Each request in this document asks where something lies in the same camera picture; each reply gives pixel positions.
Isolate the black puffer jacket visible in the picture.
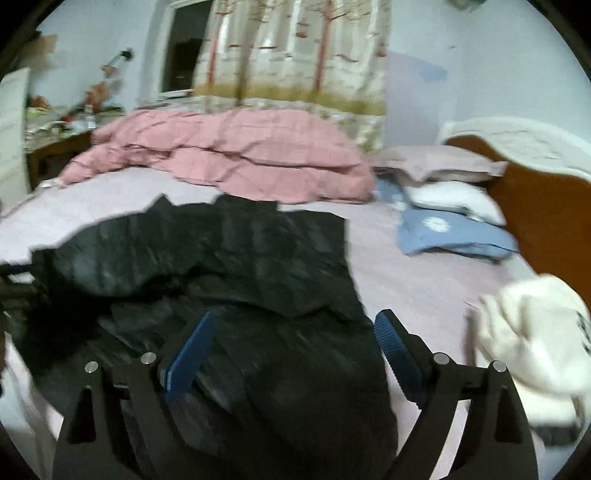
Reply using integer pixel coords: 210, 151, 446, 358
13, 195, 398, 479

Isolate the dark grey folded garment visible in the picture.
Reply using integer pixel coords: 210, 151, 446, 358
530, 419, 589, 447

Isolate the white cabinet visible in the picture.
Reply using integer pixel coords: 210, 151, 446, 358
0, 68, 30, 211

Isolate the cream folded garment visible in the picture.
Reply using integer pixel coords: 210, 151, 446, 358
473, 274, 590, 427

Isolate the cluttered wooden desk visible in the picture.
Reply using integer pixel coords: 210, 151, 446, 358
24, 82, 126, 190

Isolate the pink floral bedsheet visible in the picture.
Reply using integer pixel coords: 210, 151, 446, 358
0, 165, 555, 480

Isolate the blue flower pillow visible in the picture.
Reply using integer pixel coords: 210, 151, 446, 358
378, 174, 519, 261

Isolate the white pillow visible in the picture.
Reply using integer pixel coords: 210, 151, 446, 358
403, 181, 506, 226

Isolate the white and wood headboard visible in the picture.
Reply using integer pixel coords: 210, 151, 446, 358
438, 116, 590, 303

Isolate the pink plaid duvet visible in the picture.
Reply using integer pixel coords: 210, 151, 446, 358
59, 108, 375, 204

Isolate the mauve pillow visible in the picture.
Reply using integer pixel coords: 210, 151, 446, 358
369, 145, 508, 183

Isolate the dark window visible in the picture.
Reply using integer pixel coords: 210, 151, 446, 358
158, 1, 212, 98

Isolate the tree print curtain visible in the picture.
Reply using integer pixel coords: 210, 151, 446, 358
190, 0, 392, 153

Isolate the pink wall lamp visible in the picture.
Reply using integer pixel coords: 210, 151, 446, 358
101, 48, 134, 79

